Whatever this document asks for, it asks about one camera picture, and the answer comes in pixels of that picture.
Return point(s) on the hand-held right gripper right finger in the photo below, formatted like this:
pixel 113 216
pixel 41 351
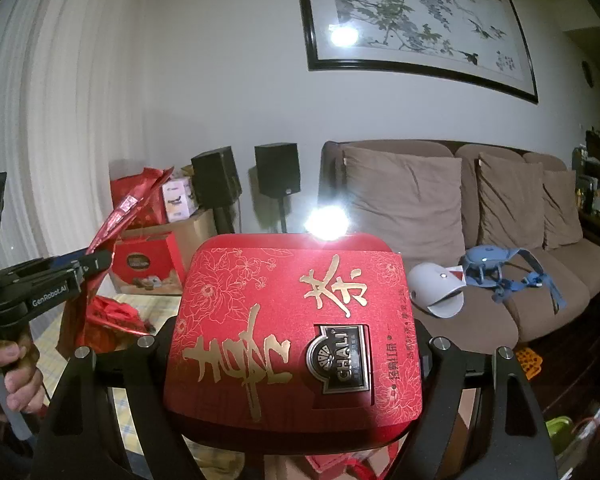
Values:
pixel 437 360

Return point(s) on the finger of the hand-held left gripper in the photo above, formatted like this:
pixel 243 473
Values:
pixel 97 264

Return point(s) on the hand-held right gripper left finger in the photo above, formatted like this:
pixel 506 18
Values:
pixel 155 355

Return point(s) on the red plastic bag bundle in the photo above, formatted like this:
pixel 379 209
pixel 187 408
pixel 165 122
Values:
pixel 115 315

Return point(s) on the red foil packet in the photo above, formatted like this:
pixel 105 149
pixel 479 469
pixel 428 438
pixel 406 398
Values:
pixel 120 210

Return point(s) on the red tin gold print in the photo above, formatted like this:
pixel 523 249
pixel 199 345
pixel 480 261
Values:
pixel 280 320

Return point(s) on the red gift box white label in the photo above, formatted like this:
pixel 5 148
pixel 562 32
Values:
pixel 340 465

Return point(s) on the person's left hand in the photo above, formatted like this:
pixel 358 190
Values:
pixel 17 390

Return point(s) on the red gift carton round label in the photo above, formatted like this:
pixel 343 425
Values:
pixel 145 260

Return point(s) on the brown sofa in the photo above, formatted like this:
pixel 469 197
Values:
pixel 480 310

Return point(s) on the red gift carton gold print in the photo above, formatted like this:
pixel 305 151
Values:
pixel 150 215

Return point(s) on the white dome-shaped device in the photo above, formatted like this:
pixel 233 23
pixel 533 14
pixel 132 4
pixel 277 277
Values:
pixel 430 285

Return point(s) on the orange plastic basket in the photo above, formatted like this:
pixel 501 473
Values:
pixel 530 362

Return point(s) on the white printed box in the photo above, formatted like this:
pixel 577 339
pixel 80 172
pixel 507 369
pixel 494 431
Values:
pixel 180 200

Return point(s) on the brown cardboard carton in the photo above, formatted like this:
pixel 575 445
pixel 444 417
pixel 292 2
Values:
pixel 200 230

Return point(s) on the black speaker stand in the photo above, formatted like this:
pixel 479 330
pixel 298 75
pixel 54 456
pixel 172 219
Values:
pixel 225 217
pixel 282 212

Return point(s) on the green plastic container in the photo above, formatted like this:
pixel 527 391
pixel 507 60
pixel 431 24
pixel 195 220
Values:
pixel 560 432

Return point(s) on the black speaker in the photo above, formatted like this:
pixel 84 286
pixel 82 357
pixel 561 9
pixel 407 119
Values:
pixel 277 170
pixel 215 175

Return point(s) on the white curtain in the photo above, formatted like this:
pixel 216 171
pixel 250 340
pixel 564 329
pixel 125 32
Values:
pixel 55 110

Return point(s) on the large brown sofa cushion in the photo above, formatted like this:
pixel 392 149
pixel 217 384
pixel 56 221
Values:
pixel 405 200

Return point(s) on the medium brown sofa cushion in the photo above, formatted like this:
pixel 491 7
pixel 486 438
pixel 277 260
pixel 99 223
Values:
pixel 510 200

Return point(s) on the bright lamp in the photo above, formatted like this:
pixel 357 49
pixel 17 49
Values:
pixel 327 222

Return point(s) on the small brown sofa cushion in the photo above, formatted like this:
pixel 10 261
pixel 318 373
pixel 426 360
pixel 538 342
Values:
pixel 562 210

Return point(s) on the dark cluttered shelf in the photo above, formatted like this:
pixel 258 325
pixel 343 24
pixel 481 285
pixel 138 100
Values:
pixel 597 185

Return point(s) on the framed ink painting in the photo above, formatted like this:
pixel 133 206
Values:
pixel 405 15

